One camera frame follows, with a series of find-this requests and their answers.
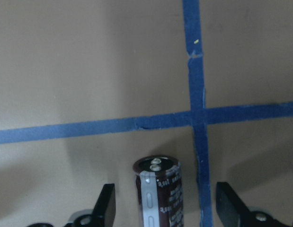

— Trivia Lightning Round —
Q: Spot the brown electrolytic capacitor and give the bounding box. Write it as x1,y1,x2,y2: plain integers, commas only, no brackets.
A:
133,155,184,227

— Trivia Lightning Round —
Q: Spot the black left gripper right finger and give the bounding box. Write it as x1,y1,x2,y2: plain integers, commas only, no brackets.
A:
216,182,287,227

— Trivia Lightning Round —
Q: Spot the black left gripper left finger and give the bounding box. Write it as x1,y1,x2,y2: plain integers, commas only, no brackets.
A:
25,183,116,227

